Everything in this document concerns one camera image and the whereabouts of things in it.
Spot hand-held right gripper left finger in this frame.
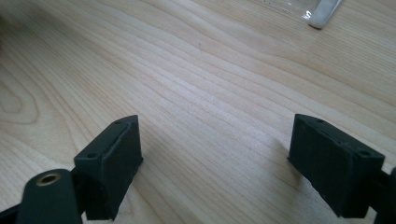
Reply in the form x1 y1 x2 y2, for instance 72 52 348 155
73 114 145 221

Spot clear plastic box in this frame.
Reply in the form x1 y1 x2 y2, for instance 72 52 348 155
261 0 344 31

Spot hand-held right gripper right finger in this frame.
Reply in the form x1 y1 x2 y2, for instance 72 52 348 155
287 113 387 219

